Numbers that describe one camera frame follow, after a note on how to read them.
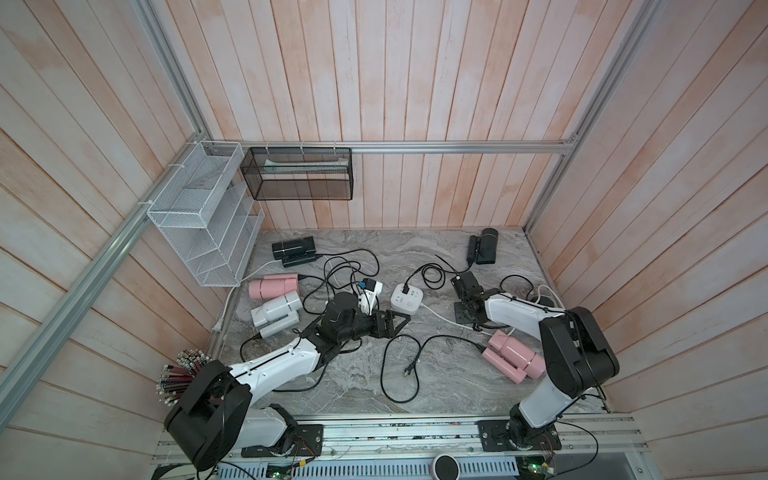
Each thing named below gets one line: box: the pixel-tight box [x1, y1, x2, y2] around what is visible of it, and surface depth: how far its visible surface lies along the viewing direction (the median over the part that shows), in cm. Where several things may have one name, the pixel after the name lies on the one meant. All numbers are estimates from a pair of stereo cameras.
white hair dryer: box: [251, 290, 303, 338], surface depth 94 cm
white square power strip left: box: [356, 278, 383, 316], surface depth 74 cm
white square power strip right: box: [390, 283, 423, 315], surface depth 99 cm
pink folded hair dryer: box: [248, 274, 299, 300], surface depth 98 cm
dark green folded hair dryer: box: [272, 236, 317, 268], surface depth 110 cm
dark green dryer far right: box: [466, 227, 499, 266], surface depth 113 cm
